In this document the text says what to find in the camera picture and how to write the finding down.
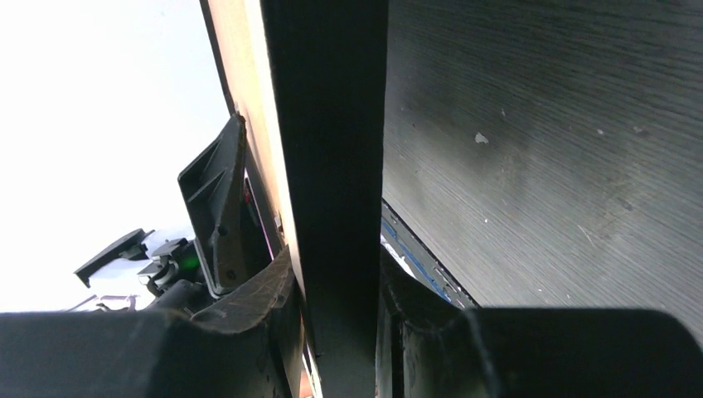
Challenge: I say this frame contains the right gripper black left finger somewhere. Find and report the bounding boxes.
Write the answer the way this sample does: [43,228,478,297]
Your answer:
[1,250,303,397]

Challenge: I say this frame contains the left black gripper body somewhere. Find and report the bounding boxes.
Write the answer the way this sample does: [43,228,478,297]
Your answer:
[143,238,215,316]

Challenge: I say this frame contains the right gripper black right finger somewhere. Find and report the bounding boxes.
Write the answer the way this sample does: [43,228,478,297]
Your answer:
[376,253,702,397]

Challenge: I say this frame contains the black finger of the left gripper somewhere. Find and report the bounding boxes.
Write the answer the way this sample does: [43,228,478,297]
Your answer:
[177,114,272,297]

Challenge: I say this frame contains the black picture frame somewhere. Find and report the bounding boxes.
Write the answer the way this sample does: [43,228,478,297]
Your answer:
[202,1,389,397]

